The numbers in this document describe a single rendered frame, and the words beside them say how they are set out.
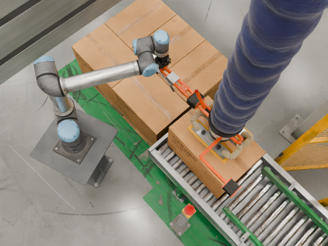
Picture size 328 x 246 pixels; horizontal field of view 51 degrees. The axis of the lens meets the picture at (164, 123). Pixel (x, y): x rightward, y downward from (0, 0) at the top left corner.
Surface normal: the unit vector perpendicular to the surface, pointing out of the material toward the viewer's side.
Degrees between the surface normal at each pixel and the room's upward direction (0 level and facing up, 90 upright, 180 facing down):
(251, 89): 81
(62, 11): 90
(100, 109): 0
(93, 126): 0
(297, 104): 0
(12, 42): 90
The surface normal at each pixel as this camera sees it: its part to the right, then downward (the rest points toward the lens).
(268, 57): -0.30, 0.75
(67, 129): 0.11, -0.29
